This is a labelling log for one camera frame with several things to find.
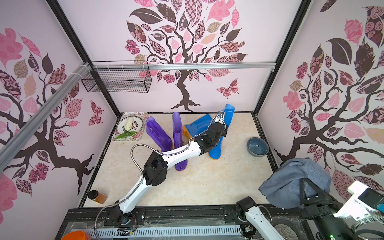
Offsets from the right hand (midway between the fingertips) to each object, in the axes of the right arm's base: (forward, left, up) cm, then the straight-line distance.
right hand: (305, 176), depth 39 cm
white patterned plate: (+58, +74, -44) cm, 104 cm away
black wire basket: (+72, +77, -12) cm, 106 cm away
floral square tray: (+49, +72, -46) cm, 99 cm away
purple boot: (+38, +50, -39) cm, 74 cm away
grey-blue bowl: (+37, -12, -46) cm, 61 cm away
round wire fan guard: (-9, -11, -44) cm, 47 cm away
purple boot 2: (+33, +40, -30) cm, 60 cm away
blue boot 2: (+54, +28, -43) cm, 75 cm away
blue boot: (+51, +9, -24) cm, 57 cm away
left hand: (+44, +13, -26) cm, 52 cm away
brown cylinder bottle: (+6, +79, -38) cm, 88 cm away
